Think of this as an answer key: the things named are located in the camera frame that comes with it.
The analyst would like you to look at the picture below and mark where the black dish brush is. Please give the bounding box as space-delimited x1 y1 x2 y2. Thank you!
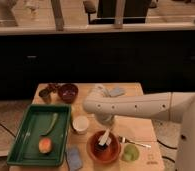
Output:
95 143 108 152

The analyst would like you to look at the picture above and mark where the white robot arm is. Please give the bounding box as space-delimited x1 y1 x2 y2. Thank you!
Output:
83 84 195 171

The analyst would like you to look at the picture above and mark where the green chili pepper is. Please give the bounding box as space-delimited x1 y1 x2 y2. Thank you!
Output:
41 113 58 136

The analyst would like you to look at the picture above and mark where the blue sponge near tray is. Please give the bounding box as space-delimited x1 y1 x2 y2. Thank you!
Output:
66 146 83 171

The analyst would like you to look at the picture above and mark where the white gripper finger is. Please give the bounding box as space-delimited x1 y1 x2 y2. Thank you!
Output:
99 129 110 145
105 137 112 146

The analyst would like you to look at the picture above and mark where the black cable on floor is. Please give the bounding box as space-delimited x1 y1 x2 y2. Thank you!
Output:
156 138 175 151

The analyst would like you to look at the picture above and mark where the dark brown toy object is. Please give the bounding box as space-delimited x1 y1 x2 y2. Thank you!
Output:
47 83 59 93

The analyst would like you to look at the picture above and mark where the orange peach fruit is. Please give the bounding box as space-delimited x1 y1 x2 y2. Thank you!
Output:
38 138 52 154

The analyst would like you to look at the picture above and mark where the green cup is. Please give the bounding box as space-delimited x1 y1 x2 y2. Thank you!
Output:
122 144 139 162

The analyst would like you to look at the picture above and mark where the dark red bowl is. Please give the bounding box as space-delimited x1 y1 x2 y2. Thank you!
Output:
58 83 78 104

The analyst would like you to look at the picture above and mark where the green plastic tray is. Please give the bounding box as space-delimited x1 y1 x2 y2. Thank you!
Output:
7 104 71 167

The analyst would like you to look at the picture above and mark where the metal spoon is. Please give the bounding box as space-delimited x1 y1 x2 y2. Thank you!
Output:
118 136 151 148

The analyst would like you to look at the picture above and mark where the dark metal cup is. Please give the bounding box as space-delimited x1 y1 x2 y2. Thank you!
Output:
39 89 51 104

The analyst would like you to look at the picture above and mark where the white cup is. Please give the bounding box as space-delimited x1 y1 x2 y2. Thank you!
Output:
72 116 89 135

